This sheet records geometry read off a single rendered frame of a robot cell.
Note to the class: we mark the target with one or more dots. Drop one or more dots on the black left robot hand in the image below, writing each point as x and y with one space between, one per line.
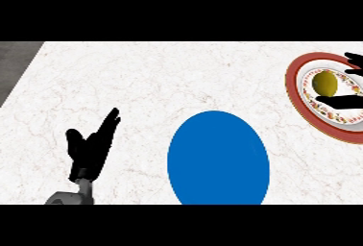
92 150

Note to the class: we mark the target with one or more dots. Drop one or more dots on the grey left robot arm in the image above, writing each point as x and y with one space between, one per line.
78 194

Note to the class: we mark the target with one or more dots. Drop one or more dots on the blue plate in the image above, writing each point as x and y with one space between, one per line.
219 158

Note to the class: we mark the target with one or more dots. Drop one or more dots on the red-rimmed floral plate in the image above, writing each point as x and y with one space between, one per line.
303 105

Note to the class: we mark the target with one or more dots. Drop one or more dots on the yellow lemon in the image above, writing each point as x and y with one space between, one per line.
323 82

